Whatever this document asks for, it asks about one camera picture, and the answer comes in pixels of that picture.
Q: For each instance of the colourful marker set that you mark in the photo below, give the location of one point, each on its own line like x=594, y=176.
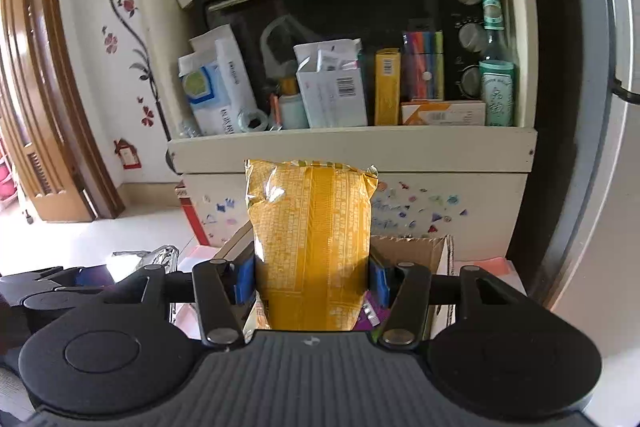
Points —
x=422, y=67

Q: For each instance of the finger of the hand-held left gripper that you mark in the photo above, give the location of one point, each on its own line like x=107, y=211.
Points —
x=50, y=289

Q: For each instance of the orange checkered tablecloth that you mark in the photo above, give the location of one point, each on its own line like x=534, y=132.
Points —
x=492, y=269

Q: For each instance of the silver foil snack packet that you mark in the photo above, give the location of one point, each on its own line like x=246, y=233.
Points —
x=150, y=254

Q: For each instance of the tape roll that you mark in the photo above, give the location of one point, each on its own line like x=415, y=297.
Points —
x=252, y=121

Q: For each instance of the pink storage bins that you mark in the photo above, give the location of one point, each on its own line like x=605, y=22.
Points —
x=5, y=177

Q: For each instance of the green glass bottle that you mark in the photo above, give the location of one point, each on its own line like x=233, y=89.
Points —
x=494, y=22

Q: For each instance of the purple foil snack bag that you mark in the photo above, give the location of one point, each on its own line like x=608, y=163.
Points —
x=372, y=314

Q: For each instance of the cardboard box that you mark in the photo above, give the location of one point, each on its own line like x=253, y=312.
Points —
x=415, y=252

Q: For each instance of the black toaster oven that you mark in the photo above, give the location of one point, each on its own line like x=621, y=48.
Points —
x=350, y=12

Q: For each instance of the blue white product box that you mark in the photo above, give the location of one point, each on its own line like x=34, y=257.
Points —
x=217, y=82

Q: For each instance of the red house wall sticker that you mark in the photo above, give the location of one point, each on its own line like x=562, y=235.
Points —
x=127, y=154

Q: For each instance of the white bottle orange cap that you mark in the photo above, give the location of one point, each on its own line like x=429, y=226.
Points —
x=292, y=107

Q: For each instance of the white open box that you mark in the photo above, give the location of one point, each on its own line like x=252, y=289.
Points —
x=332, y=92

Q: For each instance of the flower vine wall sticker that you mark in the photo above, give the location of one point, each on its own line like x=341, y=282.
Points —
x=137, y=52

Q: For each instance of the tall yellow box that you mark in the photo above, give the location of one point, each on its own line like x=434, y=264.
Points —
x=387, y=87

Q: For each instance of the clear plastic holder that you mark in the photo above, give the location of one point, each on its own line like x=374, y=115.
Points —
x=274, y=44

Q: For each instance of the large yellow snack bag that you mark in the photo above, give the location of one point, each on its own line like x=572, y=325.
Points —
x=310, y=247

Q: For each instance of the orange and white box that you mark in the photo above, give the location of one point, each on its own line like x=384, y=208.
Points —
x=442, y=113

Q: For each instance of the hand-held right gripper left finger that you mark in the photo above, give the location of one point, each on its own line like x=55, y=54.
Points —
x=245, y=281

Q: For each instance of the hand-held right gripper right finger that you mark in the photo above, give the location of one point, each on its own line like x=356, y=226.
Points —
x=380, y=283

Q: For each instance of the cream storage cabinet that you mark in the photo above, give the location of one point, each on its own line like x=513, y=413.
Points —
x=350, y=152

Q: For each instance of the wooden door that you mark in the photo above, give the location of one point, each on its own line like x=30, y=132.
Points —
x=50, y=107

